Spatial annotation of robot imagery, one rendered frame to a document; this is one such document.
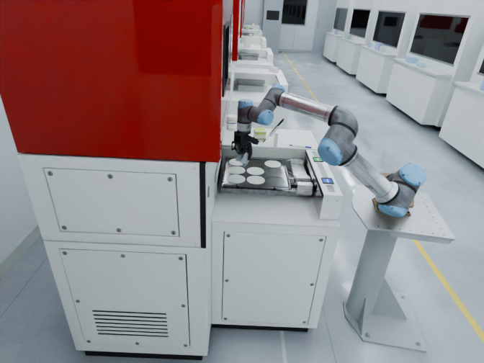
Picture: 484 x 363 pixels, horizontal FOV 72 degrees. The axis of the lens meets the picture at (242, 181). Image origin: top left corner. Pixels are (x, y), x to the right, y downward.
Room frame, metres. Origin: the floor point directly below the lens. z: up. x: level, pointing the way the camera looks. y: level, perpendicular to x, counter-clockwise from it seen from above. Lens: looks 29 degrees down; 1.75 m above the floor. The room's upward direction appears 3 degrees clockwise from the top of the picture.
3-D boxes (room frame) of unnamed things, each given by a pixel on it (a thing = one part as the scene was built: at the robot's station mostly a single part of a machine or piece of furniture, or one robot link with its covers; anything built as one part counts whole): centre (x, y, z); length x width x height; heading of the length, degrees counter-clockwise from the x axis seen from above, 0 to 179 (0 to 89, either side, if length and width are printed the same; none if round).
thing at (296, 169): (1.72, -0.34, 0.87); 0.36 x 0.08 x 0.03; 1
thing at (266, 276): (1.78, -0.18, 0.41); 0.97 x 0.64 x 0.82; 1
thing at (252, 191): (1.58, -0.14, 0.84); 0.50 x 0.02 x 0.03; 91
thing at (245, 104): (1.62, 0.00, 1.27); 0.09 x 0.08 x 0.11; 50
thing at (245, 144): (1.61, 0.01, 1.11); 0.09 x 0.08 x 0.12; 132
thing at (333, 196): (1.64, -0.44, 0.89); 0.55 x 0.09 x 0.14; 1
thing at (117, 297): (1.50, 0.49, 0.41); 0.82 x 0.71 x 0.82; 1
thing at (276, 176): (1.70, -0.07, 0.90); 0.34 x 0.34 x 0.01; 1
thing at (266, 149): (2.09, -0.17, 0.89); 0.62 x 0.35 x 0.14; 91
